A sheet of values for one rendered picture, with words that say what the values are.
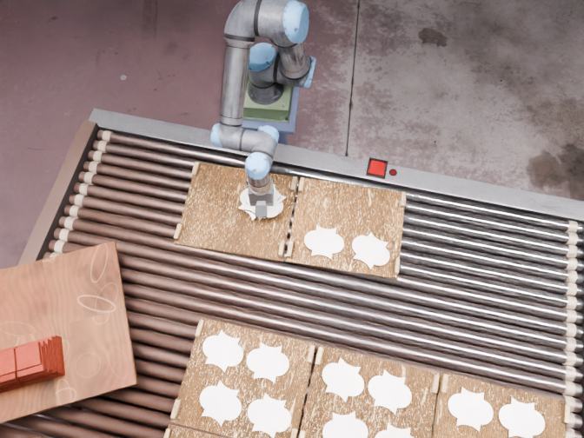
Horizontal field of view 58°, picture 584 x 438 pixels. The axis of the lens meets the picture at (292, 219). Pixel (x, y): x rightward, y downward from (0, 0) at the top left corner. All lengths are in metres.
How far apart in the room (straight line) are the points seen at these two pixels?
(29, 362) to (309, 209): 1.06
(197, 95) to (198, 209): 1.56
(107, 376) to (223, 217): 0.68
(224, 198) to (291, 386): 0.74
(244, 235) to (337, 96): 1.68
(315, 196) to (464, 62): 1.99
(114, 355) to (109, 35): 2.60
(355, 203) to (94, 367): 1.07
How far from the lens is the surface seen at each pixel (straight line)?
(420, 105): 3.46
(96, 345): 1.85
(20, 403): 1.92
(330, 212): 1.98
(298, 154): 2.12
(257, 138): 1.73
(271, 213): 1.91
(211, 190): 2.05
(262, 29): 1.67
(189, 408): 1.85
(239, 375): 1.83
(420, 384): 1.86
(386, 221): 1.99
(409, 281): 1.95
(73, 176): 2.22
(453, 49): 3.79
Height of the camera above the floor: 2.75
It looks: 67 degrees down
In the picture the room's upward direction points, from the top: 2 degrees counter-clockwise
